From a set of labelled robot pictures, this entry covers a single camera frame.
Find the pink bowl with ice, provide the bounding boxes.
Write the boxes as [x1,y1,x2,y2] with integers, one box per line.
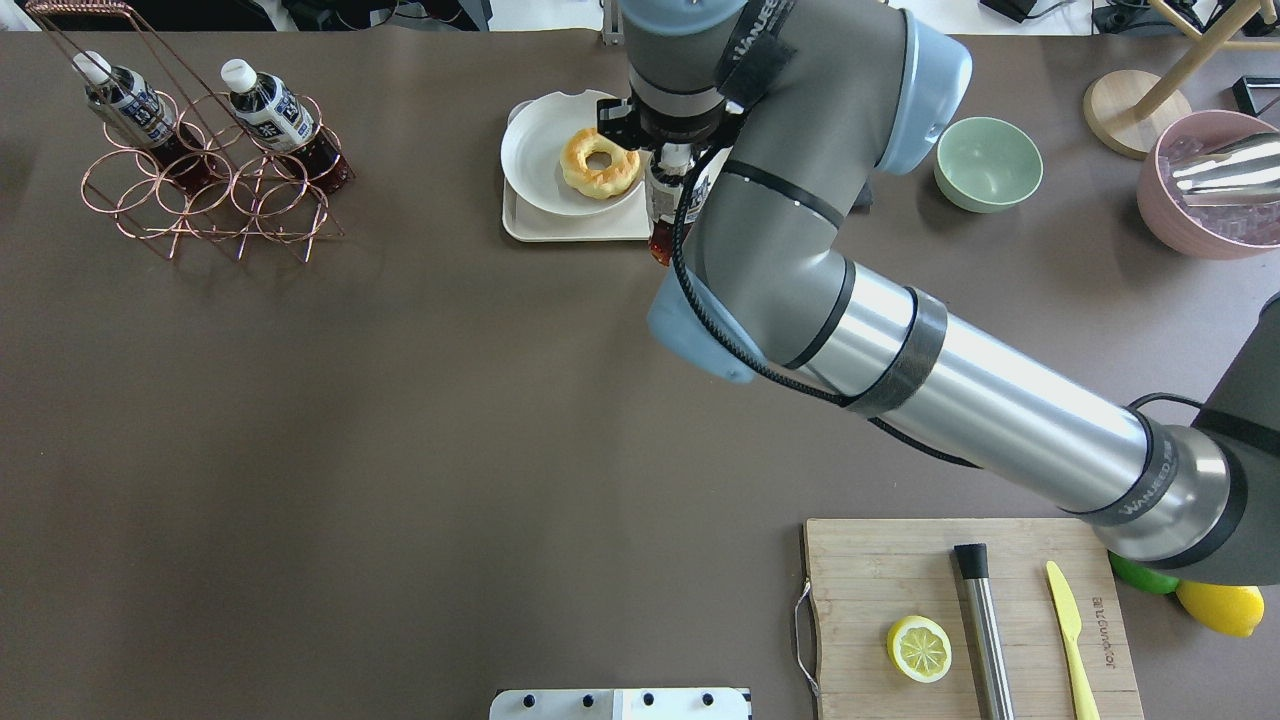
[1137,110,1277,260]

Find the green bowl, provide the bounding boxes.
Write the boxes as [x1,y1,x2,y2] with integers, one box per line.
[934,117,1044,213]

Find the metal scoop in bowl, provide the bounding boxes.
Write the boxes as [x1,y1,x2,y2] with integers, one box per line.
[1170,132,1279,208]

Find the wooden stand with round base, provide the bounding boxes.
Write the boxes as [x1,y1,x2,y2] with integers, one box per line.
[1083,1,1277,160]

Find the bamboo cutting board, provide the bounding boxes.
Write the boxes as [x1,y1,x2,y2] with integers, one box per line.
[804,518,1146,719]

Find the whole lemon lower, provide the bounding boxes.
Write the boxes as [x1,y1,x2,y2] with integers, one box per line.
[1175,580,1265,638]

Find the copper wire bottle rack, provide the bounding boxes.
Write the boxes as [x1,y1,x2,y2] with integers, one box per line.
[22,1,355,263]

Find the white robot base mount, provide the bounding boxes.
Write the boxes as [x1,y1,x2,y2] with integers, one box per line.
[488,685,754,719]

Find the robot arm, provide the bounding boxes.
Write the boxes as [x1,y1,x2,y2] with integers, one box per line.
[599,1,1279,585]

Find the tea bottle back left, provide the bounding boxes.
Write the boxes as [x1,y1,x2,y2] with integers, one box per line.
[72,51,214,196]

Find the tea bottle front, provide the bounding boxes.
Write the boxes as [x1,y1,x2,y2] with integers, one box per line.
[645,143,703,266]

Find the tea bottle back right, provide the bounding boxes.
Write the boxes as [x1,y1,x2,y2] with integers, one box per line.
[220,59,351,195]

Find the yellow plastic knife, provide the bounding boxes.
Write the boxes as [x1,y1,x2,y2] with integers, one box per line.
[1044,560,1101,720]

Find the half lemon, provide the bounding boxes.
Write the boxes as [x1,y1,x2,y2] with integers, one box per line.
[884,615,954,684]

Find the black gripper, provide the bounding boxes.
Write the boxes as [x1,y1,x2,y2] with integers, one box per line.
[596,95,746,151]

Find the aluminium camera post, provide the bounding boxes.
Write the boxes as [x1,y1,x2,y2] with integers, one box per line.
[599,0,625,47]

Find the tea bottle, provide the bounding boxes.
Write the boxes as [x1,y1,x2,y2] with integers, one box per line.
[220,59,351,195]
[645,143,703,266]
[72,51,214,196]

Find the white round plate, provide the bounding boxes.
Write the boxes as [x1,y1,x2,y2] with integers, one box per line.
[500,90,644,217]

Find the glazed donut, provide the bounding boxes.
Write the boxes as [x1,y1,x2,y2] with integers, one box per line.
[559,127,641,200]

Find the green lime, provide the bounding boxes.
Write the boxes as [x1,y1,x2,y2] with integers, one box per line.
[1107,551,1181,596]

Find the cream rabbit tray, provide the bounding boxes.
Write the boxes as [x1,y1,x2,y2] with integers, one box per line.
[500,97,652,243]

